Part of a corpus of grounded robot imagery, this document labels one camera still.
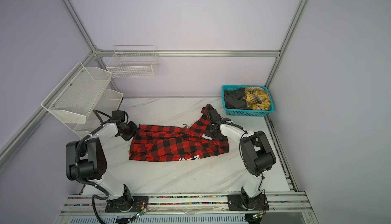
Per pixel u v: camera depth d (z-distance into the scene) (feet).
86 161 1.54
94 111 2.41
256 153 1.59
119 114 2.51
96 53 3.01
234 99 3.54
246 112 3.42
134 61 3.14
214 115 2.52
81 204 2.45
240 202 2.40
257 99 3.42
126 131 2.64
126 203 2.21
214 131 2.29
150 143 3.06
